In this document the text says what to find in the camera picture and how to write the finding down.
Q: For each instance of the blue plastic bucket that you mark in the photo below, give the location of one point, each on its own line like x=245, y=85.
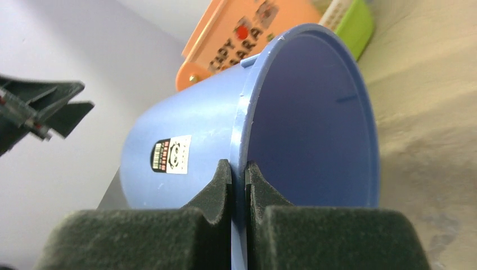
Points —
x=299, y=109

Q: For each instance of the green plastic basin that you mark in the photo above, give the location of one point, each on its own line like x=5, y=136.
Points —
x=356, y=27

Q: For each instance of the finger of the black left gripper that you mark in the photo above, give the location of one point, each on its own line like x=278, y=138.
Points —
x=27, y=103
x=65, y=119

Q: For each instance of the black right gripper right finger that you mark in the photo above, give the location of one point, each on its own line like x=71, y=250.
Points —
x=281, y=235

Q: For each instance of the green plastic basket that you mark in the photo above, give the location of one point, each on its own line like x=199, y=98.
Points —
x=335, y=13

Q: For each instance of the orange capybara bucket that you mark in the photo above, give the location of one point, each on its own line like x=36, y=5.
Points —
x=230, y=31

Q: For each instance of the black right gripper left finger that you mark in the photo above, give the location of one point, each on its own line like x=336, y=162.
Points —
x=195, y=236

